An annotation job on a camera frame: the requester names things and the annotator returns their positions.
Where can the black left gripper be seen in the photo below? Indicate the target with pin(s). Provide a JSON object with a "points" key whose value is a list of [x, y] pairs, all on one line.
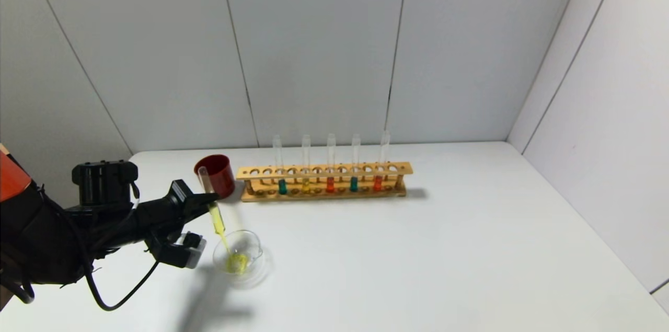
{"points": [[180, 194]]}

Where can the yellow pigment test tube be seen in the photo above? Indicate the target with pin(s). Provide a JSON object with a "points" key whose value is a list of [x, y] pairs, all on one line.
{"points": [[217, 219], [306, 184]]}

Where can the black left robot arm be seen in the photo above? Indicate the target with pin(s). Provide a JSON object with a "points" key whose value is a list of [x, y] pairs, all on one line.
{"points": [[47, 238]]}

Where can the red pigment test tube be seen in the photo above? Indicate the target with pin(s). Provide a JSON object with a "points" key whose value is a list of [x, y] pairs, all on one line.
{"points": [[330, 184], [377, 183]]}

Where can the wooden test tube rack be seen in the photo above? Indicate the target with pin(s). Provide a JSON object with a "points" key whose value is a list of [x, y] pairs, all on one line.
{"points": [[334, 196]]}

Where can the red cylindrical cup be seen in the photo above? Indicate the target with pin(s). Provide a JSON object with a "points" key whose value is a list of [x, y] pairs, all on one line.
{"points": [[222, 178]]}

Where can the clear glass beaker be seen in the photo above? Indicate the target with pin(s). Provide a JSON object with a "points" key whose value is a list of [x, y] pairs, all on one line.
{"points": [[251, 269]]}

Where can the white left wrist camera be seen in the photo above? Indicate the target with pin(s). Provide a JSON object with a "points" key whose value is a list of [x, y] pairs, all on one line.
{"points": [[183, 251]]}

